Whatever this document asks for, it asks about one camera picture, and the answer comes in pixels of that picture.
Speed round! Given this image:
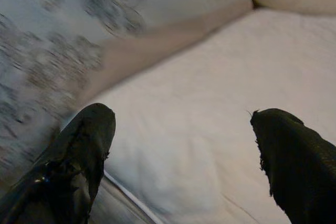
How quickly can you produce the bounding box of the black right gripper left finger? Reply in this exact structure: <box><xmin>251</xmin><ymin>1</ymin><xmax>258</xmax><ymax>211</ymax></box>
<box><xmin>0</xmin><ymin>102</ymin><xmax>117</xmax><ymax>224</ymax></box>

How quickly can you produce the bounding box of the white quilted mattress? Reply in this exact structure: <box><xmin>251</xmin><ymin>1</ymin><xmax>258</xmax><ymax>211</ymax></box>
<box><xmin>68</xmin><ymin>7</ymin><xmax>336</xmax><ymax>224</ymax></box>

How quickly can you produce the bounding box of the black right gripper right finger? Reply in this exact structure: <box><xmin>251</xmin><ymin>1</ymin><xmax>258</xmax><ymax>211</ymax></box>
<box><xmin>249</xmin><ymin>108</ymin><xmax>336</xmax><ymax>224</ymax></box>

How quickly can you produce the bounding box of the printed cushion beige border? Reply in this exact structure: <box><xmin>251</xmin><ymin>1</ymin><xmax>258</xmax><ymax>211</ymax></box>
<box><xmin>0</xmin><ymin>0</ymin><xmax>254</xmax><ymax>190</ymax></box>

